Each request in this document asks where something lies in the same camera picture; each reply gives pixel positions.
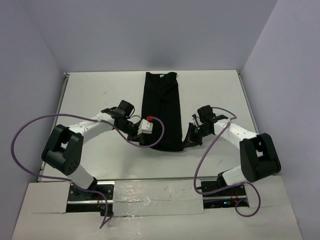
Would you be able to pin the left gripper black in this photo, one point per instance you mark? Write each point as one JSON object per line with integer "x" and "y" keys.
{"x": 135, "y": 138}

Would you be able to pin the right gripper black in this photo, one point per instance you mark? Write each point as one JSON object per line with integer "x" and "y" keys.
{"x": 190, "y": 139}

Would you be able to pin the black t shirt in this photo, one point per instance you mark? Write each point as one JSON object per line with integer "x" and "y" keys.
{"x": 161, "y": 100}

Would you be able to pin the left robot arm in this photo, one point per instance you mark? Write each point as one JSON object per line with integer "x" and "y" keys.
{"x": 63, "y": 150}

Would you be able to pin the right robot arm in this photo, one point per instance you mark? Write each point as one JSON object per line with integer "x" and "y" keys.
{"x": 258, "y": 155}

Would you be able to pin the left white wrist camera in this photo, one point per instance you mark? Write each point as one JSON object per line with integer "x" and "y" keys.
{"x": 144, "y": 127}

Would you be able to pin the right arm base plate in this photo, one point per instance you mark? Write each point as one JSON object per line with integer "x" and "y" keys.
{"x": 223, "y": 199}

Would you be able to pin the aluminium table rail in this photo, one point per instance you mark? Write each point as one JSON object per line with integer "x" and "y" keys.
{"x": 63, "y": 89}

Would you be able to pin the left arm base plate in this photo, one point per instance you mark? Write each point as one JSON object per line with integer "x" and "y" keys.
{"x": 79, "y": 201}

